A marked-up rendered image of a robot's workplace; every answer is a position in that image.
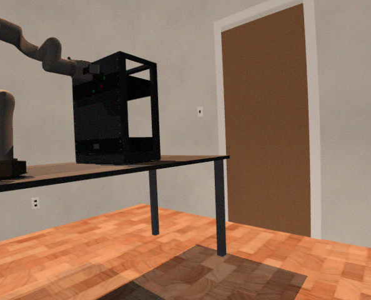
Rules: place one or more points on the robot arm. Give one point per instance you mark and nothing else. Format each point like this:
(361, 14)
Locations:
(49, 53)

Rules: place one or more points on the black server rack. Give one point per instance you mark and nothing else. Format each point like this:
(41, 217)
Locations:
(100, 111)

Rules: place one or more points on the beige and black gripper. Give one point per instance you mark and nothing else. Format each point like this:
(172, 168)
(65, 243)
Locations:
(78, 75)

